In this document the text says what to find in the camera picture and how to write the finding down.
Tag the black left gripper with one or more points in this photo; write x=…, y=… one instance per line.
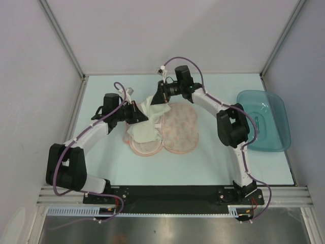
x=137, y=116

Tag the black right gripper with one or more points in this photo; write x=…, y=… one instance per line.
x=162, y=95

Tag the white bra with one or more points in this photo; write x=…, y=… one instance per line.
x=146, y=131

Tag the pink floral mesh laundry bag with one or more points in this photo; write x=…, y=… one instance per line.
x=178, y=131

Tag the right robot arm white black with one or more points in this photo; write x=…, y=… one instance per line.
x=231, y=121

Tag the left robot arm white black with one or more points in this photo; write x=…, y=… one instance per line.
x=66, y=167

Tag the teal translucent plastic basin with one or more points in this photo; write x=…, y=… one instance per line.
x=269, y=115

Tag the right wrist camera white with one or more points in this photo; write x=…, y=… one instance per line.
x=162, y=72

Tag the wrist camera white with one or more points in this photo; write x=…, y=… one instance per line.
x=128, y=94
x=162, y=72

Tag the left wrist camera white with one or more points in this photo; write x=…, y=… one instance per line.
x=128, y=94

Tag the light blue cable duct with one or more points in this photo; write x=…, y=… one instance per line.
x=73, y=211

